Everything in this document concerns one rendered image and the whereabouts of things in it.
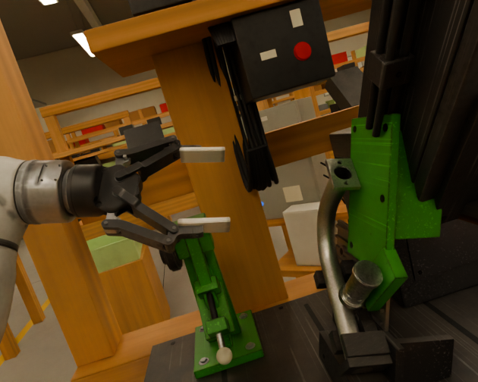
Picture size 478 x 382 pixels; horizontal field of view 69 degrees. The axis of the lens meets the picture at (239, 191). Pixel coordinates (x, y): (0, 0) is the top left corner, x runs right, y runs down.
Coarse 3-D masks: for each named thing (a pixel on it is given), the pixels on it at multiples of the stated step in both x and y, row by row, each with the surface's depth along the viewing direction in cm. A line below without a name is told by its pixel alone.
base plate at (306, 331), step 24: (264, 312) 77; (288, 312) 74; (312, 312) 72; (408, 312) 63; (432, 312) 62; (456, 312) 60; (192, 336) 76; (264, 336) 69; (288, 336) 67; (312, 336) 65; (408, 336) 58; (456, 336) 55; (168, 360) 70; (192, 360) 68; (264, 360) 62; (288, 360) 60; (312, 360) 59; (456, 360) 50
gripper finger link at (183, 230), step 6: (180, 228) 46; (186, 228) 46; (192, 228) 46; (198, 228) 46; (168, 234) 45; (174, 234) 45; (180, 234) 45; (186, 234) 46; (192, 234) 46; (198, 234) 46; (174, 240) 45; (168, 246) 44; (174, 246) 45
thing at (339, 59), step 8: (360, 48) 785; (336, 56) 762; (344, 56) 766; (352, 56) 765; (360, 56) 795; (336, 64) 758; (320, 88) 768; (328, 104) 802; (320, 112) 760; (328, 112) 764
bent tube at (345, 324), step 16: (336, 160) 52; (336, 176) 50; (352, 176) 50; (336, 192) 52; (320, 208) 57; (336, 208) 57; (320, 224) 58; (320, 240) 59; (320, 256) 58; (336, 256) 57; (336, 272) 55; (336, 288) 53; (336, 304) 52; (336, 320) 51; (352, 320) 50
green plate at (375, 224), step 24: (360, 120) 49; (384, 120) 43; (360, 144) 49; (384, 144) 43; (360, 168) 50; (384, 168) 43; (408, 168) 44; (360, 192) 50; (384, 192) 43; (408, 192) 44; (360, 216) 50; (384, 216) 44; (408, 216) 44; (432, 216) 45; (360, 240) 50; (384, 240) 44
